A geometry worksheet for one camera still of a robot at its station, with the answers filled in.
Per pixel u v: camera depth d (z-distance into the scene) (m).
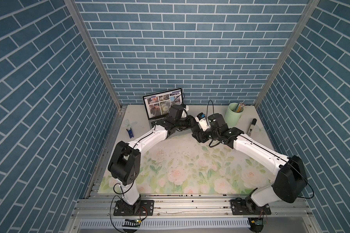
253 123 1.05
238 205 0.74
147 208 0.74
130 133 1.02
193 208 0.75
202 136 0.72
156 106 1.08
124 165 0.47
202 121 0.73
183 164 0.89
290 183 0.43
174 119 0.67
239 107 0.99
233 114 1.00
